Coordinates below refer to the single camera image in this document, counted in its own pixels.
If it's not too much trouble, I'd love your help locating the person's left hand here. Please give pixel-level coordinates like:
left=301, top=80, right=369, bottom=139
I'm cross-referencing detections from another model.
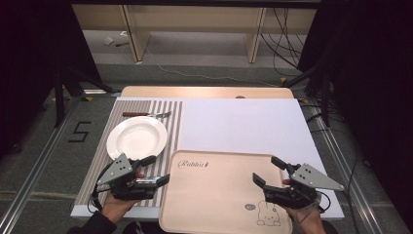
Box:
left=100, top=171, right=147, bottom=225

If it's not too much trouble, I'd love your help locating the left hand-held gripper cable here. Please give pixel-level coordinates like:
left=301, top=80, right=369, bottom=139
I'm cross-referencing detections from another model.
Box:
left=87, top=162, right=114, bottom=215

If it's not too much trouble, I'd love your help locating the grey striped placemat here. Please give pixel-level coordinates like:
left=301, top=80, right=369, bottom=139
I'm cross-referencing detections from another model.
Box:
left=74, top=99, right=185, bottom=209

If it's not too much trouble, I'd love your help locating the white table cover board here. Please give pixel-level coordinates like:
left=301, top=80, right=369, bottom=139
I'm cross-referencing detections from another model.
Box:
left=70, top=97, right=345, bottom=221

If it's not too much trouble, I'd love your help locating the right hand-held gripper cable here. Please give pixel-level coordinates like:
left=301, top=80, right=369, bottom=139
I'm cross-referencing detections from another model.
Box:
left=297, top=190, right=333, bottom=226

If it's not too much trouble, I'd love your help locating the bundle of black cables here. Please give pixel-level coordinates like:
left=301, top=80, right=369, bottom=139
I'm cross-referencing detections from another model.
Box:
left=260, top=7, right=314, bottom=78

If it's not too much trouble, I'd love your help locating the beige tray with rabbit print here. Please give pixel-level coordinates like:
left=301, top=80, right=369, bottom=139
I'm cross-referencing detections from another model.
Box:
left=158, top=149, right=293, bottom=234

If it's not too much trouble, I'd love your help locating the white round plate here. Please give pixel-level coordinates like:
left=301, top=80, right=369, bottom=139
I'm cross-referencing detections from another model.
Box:
left=106, top=115, right=169, bottom=161

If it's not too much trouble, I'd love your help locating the black floor cable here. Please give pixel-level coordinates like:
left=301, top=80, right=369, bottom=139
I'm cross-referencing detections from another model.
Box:
left=300, top=102, right=329, bottom=134

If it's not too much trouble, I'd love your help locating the aluminium floor rail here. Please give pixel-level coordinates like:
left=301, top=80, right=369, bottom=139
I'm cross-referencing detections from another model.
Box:
left=0, top=97, right=83, bottom=234
left=310, top=105, right=386, bottom=234

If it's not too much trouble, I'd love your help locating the wooden-handled metal utensil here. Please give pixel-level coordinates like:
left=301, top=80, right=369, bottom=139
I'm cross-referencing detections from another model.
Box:
left=122, top=110, right=172, bottom=120

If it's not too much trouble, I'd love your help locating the hand-held gripper cable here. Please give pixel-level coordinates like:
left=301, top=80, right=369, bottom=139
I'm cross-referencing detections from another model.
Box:
left=87, top=162, right=114, bottom=215
left=297, top=190, right=333, bottom=226

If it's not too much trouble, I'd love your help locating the light wooden table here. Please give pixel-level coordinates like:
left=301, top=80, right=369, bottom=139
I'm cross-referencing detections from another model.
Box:
left=120, top=85, right=295, bottom=99

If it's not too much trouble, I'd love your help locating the thin white floor cable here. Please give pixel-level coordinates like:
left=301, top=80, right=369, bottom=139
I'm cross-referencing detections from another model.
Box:
left=141, top=41, right=281, bottom=88

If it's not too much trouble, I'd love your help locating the person's right hand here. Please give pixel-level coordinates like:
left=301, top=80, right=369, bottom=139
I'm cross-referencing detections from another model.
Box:
left=282, top=177, right=328, bottom=234

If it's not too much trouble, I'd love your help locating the light wooden shelf frame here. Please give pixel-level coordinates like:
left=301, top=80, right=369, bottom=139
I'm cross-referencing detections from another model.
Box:
left=71, top=4, right=318, bottom=64

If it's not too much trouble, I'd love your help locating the black curtain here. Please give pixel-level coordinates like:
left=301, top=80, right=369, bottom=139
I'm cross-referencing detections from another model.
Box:
left=0, top=0, right=102, bottom=159
left=296, top=0, right=413, bottom=225

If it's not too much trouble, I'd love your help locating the black metal stand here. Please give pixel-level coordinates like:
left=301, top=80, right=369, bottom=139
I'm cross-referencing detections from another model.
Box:
left=284, top=59, right=333, bottom=129
left=53, top=63, right=114, bottom=129

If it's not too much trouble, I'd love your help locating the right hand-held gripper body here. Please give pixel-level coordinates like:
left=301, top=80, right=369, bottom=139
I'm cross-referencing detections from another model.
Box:
left=264, top=163, right=345, bottom=209

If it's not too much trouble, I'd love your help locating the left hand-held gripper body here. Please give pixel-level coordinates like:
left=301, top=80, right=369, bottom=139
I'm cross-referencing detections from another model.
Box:
left=96, top=152, right=155, bottom=201

